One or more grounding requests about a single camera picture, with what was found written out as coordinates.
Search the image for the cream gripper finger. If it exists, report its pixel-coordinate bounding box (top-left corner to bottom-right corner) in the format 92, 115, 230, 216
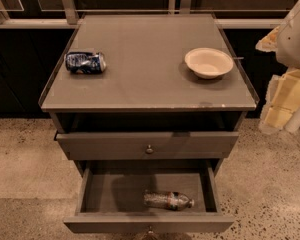
259, 68, 300, 134
255, 27, 279, 52

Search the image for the clear plastic water bottle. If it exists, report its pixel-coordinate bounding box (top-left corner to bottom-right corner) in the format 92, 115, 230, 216
143, 190, 195, 211

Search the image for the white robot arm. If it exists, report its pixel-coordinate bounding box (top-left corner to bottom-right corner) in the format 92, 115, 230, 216
255, 0, 300, 134

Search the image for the grey top drawer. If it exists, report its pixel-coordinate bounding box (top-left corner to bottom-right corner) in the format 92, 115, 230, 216
56, 131, 238, 160

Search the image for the round top drawer knob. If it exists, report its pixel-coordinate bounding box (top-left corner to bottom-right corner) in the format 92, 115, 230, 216
145, 145, 154, 154

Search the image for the round drawer knob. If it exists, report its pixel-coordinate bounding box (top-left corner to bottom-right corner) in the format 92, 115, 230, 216
145, 145, 154, 154
147, 226, 154, 236

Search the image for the grey wooden drawer cabinet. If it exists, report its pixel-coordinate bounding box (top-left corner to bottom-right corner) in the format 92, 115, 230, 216
39, 14, 258, 173

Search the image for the round middle drawer knob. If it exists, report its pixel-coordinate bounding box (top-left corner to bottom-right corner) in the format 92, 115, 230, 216
147, 226, 154, 236

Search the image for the grey open middle drawer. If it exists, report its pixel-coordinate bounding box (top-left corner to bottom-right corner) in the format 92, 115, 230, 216
64, 160, 234, 233

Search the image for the white paper bowl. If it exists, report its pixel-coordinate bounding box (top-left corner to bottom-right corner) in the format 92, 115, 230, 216
184, 48, 234, 79

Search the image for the crushed blue soda can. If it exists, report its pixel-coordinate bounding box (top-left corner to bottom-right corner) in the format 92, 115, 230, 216
65, 51, 107, 74

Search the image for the metal railing frame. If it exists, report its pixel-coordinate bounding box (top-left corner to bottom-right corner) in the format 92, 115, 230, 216
0, 0, 298, 29

